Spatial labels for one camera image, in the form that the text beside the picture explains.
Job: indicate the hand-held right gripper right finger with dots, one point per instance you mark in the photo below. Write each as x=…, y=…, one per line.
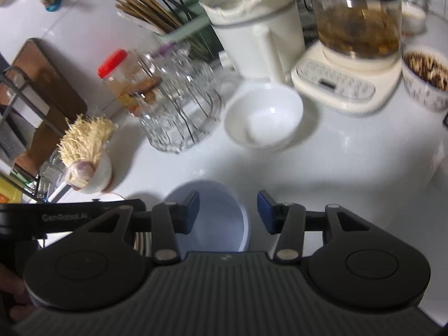
x=266, y=213

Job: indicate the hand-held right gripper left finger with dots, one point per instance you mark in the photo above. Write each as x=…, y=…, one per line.
x=191, y=213

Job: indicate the light blue bowl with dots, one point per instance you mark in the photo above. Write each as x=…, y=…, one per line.
x=213, y=217

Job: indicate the plain white bowl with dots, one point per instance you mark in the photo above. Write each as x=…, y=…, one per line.
x=262, y=119

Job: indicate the person's left hand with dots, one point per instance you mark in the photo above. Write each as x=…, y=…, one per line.
x=12, y=283

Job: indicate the clear drinking glass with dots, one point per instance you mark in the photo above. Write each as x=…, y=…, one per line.
x=52, y=175

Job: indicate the purple onion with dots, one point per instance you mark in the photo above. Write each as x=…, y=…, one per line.
x=81, y=175

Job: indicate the set of glass cups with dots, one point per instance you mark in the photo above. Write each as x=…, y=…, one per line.
x=175, y=105

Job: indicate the wooden cutting board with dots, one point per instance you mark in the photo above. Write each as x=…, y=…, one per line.
x=52, y=91

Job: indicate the black dish rack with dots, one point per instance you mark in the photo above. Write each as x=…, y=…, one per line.
x=21, y=80

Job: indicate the red lid plastic jar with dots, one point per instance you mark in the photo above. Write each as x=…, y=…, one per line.
x=119, y=77

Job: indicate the green utensil holder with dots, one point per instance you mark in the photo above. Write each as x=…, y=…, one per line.
x=190, y=28

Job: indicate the glass kettle on cream base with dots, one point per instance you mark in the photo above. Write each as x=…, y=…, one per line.
x=350, y=42

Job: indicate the bundle of chopsticks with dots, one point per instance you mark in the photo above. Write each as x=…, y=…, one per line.
x=147, y=10

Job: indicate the patterned bowl of grains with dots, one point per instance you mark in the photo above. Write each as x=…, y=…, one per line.
x=425, y=77

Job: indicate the small white cup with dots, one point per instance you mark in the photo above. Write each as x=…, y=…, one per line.
x=413, y=17

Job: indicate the blue wall valve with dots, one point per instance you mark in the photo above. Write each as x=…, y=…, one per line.
x=52, y=0

